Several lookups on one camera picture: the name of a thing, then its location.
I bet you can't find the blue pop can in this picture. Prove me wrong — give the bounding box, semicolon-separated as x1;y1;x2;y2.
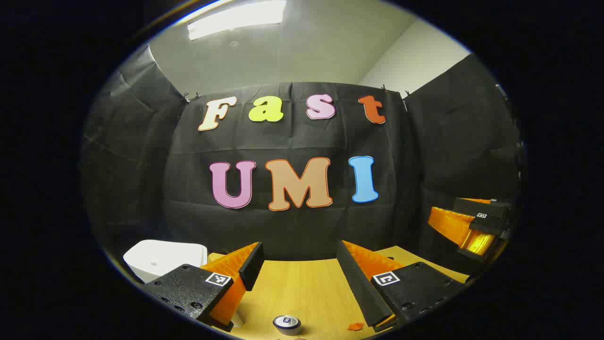
273;315;302;336

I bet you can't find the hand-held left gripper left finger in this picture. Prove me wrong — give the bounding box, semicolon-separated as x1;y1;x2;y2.
142;242;265;332

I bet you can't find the wooden desktop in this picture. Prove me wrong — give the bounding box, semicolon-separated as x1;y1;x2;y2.
206;246;471;340

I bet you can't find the white desktop garbage bin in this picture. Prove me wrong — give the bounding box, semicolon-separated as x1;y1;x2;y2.
124;239;208;284

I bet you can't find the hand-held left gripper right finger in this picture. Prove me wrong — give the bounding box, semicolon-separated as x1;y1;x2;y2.
336;240;468;332

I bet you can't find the ceiling light panel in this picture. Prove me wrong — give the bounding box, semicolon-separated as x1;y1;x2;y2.
187;0;287;41

